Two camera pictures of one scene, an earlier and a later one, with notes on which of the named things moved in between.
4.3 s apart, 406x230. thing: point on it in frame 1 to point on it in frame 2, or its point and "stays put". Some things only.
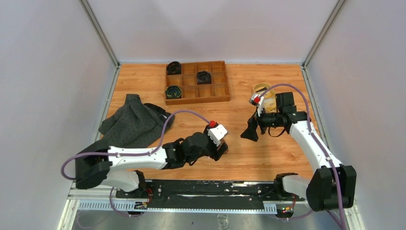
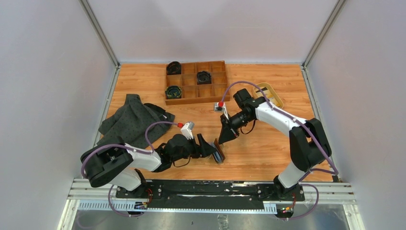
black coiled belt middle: [204, 77] stays put
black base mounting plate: [209, 190] stays put
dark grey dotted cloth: [134, 124] stays put
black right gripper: [251, 132] to [228, 133]
